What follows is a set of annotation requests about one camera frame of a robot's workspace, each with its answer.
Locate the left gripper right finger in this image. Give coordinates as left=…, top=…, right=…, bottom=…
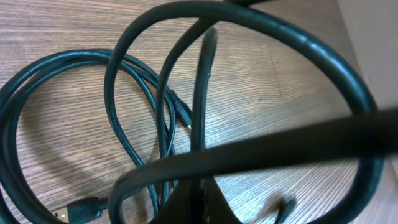
left=203, top=178, right=241, bottom=224

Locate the black USB cable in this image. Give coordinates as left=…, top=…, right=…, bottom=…
left=0, top=0, right=398, bottom=224

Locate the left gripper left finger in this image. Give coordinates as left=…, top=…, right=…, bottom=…
left=149, top=180, right=192, bottom=224

